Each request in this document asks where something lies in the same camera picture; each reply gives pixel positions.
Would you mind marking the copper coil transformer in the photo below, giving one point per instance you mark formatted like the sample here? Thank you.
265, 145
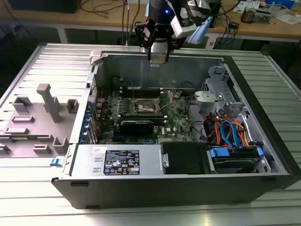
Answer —
248, 15

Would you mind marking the small black box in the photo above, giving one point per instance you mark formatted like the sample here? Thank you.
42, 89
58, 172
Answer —
234, 25

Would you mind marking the grey plastic parts rack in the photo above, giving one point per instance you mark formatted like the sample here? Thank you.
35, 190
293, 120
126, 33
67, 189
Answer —
35, 131

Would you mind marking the grey electronic device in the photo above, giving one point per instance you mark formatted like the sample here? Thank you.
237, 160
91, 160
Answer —
262, 16

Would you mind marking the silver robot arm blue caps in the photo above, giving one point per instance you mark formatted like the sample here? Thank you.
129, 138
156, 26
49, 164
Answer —
200, 31

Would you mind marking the white paper sheets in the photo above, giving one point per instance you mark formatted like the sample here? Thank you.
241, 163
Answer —
289, 18

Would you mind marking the wooden desk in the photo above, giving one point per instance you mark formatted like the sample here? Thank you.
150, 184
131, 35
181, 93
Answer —
47, 17
258, 31

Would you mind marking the black tower box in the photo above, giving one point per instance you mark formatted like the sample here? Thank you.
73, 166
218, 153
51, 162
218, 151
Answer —
216, 20

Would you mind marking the blue plastic case latch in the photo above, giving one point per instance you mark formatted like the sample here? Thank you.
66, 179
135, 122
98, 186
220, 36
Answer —
56, 162

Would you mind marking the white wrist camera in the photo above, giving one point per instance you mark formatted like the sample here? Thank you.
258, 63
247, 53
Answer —
182, 26

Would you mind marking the CPU socket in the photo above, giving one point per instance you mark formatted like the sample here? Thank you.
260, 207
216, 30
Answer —
143, 107

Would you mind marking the large black box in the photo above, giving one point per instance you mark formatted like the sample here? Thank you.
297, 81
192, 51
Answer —
47, 5

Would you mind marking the black open PC case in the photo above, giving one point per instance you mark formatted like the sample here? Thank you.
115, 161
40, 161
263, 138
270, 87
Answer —
141, 193

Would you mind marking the coin cell battery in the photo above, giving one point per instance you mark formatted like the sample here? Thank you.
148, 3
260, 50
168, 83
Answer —
176, 95

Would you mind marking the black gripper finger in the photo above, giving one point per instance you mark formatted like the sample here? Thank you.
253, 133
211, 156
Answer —
175, 43
143, 35

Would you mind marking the black graphics card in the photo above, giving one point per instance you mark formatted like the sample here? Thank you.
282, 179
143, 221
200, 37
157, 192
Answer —
136, 127

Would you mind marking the black RAM slot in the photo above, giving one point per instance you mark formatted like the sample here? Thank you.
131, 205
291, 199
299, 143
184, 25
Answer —
145, 89
141, 115
145, 93
161, 120

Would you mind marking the hard disk in blue carrier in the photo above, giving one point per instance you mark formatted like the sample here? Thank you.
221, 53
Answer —
235, 162

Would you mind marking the silver power supply unit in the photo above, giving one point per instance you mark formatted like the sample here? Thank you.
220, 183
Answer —
84, 162

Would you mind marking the silver metal drive cage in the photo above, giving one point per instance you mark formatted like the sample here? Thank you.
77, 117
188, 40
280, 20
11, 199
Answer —
218, 80

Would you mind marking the green motherboard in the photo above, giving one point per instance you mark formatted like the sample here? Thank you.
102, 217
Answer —
174, 122

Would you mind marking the white labelled box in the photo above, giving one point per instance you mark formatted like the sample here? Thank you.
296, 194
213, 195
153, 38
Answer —
213, 43

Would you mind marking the silver CPU plate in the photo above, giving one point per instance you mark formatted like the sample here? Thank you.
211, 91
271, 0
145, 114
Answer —
158, 58

